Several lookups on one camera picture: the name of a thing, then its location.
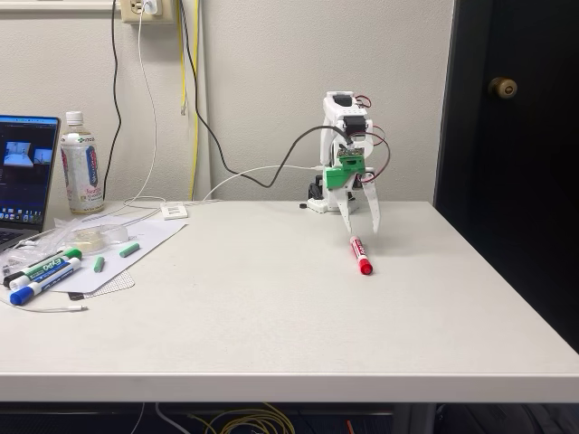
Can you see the grey laptop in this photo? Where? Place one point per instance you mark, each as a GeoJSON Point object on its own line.
{"type": "Point", "coordinates": [27, 181]}

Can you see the plastic drink bottle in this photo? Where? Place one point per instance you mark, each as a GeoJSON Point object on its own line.
{"type": "Point", "coordinates": [83, 172]}

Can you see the red Expo dry-erase marker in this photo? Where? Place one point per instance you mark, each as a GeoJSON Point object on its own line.
{"type": "Point", "coordinates": [362, 257]}

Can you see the white rectangular adapter box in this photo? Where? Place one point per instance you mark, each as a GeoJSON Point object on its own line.
{"type": "Point", "coordinates": [173, 210]}

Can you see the brass door knob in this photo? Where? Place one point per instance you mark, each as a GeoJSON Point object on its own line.
{"type": "Point", "coordinates": [501, 87]}

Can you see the clear plastic bag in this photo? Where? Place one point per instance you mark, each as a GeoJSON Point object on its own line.
{"type": "Point", "coordinates": [40, 246]}

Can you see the small camera circuit board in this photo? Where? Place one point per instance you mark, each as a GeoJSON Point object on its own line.
{"type": "Point", "coordinates": [350, 153]}

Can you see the white charger plug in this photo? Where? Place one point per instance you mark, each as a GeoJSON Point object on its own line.
{"type": "Point", "coordinates": [151, 6]}

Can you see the clear round plastic container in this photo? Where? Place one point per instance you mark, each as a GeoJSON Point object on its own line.
{"type": "Point", "coordinates": [97, 237]}

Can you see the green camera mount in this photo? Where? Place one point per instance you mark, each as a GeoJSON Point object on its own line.
{"type": "Point", "coordinates": [339, 176]}

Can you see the white mesh mat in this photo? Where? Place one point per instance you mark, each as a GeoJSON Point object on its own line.
{"type": "Point", "coordinates": [113, 271]}

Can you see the green Expo marker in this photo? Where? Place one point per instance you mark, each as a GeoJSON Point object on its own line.
{"type": "Point", "coordinates": [50, 265]}

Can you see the black Expo marker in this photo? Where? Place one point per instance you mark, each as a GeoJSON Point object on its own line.
{"type": "Point", "coordinates": [11, 279]}

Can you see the grey table leg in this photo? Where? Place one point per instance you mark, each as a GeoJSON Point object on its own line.
{"type": "Point", "coordinates": [414, 420]}

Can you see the black door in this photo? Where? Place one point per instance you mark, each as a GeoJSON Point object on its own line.
{"type": "Point", "coordinates": [520, 203]}

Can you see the blue Expo marker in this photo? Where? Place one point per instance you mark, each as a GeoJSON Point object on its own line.
{"type": "Point", "coordinates": [22, 295]}

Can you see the small green cylinder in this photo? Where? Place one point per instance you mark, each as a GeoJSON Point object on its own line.
{"type": "Point", "coordinates": [99, 264]}
{"type": "Point", "coordinates": [129, 250]}

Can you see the beige wall outlet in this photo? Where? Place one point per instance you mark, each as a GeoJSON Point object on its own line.
{"type": "Point", "coordinates": [131, 16]}

